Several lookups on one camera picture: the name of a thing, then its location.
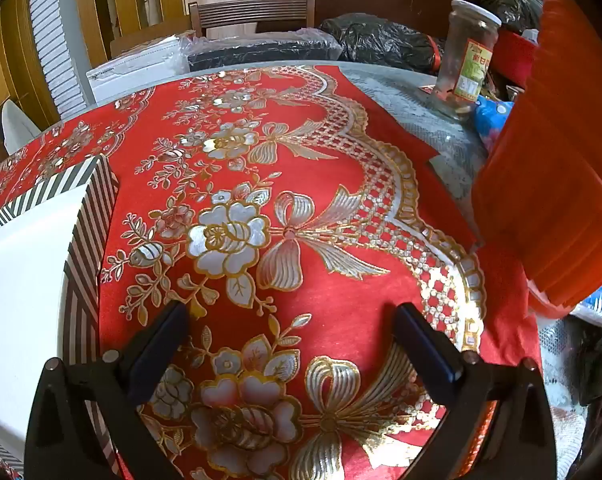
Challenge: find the orange pleated fabric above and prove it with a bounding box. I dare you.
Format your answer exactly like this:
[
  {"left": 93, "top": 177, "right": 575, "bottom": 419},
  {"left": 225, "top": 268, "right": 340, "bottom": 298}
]
[{"left": 471, "top": 0, "right": 602, "bottom": 319}]

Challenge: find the brown wooden chair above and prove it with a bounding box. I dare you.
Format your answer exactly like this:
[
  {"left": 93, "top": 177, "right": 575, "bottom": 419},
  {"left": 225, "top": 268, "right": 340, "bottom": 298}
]
[{"left": 188, "top": 0, "right": 317, "bottom": 39}]

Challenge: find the white plastic chair back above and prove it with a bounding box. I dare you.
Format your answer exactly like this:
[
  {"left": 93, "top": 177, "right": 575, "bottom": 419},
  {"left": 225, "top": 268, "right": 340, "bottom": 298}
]
[{"left": 1, "top": 100, "right": 42, "bottom": 154}]

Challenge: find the yellow wooden cabinet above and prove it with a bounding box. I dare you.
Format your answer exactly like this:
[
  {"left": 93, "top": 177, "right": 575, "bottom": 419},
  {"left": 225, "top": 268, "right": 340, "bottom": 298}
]
[{"left": 0, "top": 10, "right": 48, "bottom": 127}]

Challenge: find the glass jar with label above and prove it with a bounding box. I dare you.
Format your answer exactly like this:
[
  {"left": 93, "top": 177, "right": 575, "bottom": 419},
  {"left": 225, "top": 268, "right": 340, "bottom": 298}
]
[{"left": 429, "top": 0, "right": 503, "bottom": 120}]

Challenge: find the white ribbed panel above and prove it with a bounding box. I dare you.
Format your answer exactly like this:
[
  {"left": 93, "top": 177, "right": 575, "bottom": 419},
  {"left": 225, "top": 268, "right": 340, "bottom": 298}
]
[{"left": 28, "top": 0, "right": 90, "bottom": 117}]

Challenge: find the red box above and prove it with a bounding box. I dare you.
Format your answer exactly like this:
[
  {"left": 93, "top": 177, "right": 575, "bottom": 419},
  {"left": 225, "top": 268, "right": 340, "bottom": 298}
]
[{"left": 494, "top": 27, "right": 539, "bottom": 89}]

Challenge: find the red floral tablecloth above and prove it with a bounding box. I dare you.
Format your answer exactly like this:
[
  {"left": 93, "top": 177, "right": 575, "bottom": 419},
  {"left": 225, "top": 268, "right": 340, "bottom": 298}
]
[{"left": 0, "top": 62, "right": 542, "bottom": 480}]

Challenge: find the white foam box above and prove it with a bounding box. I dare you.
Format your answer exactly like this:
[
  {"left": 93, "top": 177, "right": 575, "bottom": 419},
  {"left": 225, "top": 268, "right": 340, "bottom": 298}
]
[{"left": 86, "top": 35, "right": 197, "bottom": 107}]

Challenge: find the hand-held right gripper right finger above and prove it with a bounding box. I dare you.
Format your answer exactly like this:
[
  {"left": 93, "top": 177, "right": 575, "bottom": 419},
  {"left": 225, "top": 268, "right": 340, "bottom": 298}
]
[{"left": 392, "top": 303, "right": 558, "bottom": 480}]

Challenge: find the striped white jewelry box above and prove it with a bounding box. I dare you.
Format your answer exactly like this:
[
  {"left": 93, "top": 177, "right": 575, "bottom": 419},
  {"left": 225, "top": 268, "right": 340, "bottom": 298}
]
[{"left": 0, "top": 154, "right": 120, "bottom": 480}]

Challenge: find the dark plastic-wrapped pack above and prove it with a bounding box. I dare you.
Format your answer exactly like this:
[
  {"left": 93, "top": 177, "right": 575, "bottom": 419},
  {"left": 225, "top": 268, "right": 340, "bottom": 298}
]
[{"left": 186, "top": 30, "right": 343, "bottom": 72}]

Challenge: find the black plastic bag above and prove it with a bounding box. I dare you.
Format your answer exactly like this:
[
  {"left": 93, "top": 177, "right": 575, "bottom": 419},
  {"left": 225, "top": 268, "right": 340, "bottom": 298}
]
[
  {"left": 321, "top": 12, "right": 447, "bottom": 74},
  {"left": 481, "top": 0, "right": 544, "bottom": 34}
]

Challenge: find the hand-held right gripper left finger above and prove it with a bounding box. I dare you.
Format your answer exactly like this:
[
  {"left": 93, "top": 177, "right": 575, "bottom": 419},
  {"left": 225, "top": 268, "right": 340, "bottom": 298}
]
[{"left": 23, "top": 301, "right": 189, "bottom": 480}]

